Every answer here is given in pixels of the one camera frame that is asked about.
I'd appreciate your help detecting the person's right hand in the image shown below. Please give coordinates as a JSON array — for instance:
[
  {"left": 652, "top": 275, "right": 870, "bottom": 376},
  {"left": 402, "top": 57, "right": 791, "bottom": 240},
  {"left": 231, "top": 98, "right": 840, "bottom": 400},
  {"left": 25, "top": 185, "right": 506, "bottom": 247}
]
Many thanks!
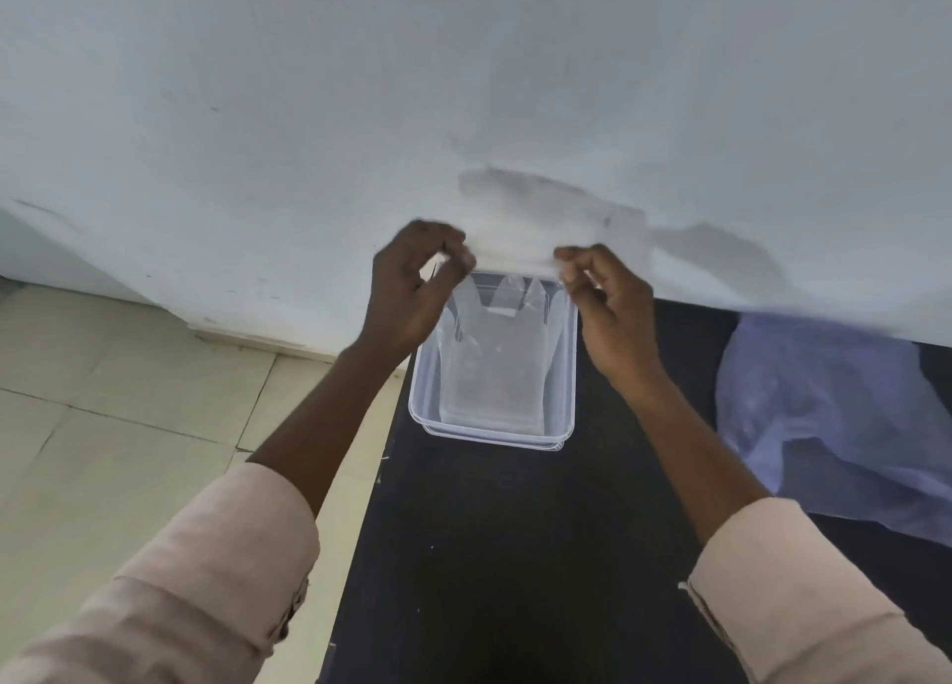
[{"left": 553, "top": 243, "right": 668, "bottom": 398}]

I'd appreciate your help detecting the person's left hand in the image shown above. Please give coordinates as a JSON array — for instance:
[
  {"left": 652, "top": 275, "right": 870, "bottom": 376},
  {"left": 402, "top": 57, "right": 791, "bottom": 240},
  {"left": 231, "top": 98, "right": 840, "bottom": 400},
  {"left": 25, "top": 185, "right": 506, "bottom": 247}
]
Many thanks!
[{"left": 364, "top": 220, "right": 477, "bottom": 362}]

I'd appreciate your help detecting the clear plastic container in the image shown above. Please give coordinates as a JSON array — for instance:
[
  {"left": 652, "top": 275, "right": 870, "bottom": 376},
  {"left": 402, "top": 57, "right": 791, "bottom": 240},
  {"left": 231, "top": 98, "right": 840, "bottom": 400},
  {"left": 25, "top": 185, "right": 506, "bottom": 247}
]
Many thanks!
[{"left": 407, "top": 270, "right": 580, "bottom": 452}]

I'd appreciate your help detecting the blue translucent plastic bag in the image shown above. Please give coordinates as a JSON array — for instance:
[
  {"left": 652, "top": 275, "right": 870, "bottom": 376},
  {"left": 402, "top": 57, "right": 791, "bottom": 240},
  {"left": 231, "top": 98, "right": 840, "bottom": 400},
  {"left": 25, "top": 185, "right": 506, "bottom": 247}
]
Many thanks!
[{"left": 715, "top": 312, "right": 952, "bottom": 549}]

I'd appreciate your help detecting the person's right forearm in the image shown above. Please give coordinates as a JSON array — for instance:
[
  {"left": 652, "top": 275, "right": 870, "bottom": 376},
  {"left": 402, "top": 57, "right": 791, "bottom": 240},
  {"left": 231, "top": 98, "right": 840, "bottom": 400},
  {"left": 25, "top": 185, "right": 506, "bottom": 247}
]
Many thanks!
[{"left": 624, "top": 367, "right": 952, "bottom": 684}]

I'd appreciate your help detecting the person's left forearm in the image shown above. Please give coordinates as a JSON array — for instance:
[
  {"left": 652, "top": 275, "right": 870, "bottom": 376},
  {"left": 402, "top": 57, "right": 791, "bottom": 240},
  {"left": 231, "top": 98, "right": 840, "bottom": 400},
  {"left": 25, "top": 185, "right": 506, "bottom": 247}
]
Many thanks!
[{"left": 0, "top": 337, "right": 409, "bottom": 684}]

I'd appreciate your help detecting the clear container lid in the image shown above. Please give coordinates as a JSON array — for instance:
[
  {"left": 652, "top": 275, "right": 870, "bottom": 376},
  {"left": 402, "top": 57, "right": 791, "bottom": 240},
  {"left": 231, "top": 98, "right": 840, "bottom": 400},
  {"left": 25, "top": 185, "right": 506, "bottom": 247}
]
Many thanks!
[{"left": 419, "top": 422, "right": 575, "bottom": 453}]

